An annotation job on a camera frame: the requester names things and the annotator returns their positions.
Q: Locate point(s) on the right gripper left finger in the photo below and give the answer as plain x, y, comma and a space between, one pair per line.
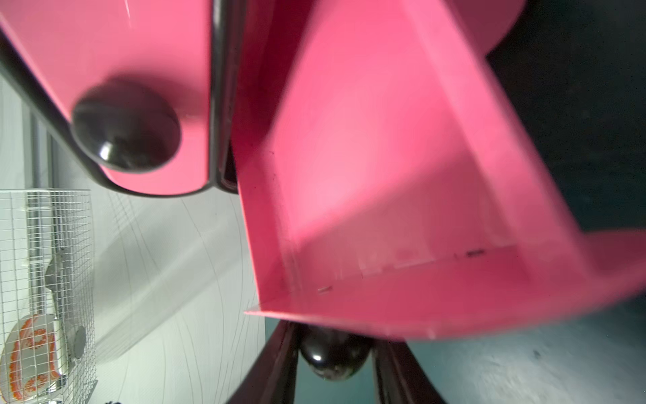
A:
272, 378

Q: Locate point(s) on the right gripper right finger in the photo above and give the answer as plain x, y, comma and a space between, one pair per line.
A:
398, 376

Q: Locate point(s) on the pink drawer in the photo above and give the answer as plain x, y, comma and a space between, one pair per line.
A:
442, 169
72, 46

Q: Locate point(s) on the pink top drawer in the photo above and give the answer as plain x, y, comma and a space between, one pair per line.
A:
72, 46

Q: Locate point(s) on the black pink drawer cabinet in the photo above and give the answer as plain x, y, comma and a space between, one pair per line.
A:
128, 127

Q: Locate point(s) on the orange patterned bowl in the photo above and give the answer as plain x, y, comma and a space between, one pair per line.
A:
30, 359

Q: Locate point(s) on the white wire basket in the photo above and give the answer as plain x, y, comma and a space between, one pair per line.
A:
47, 267

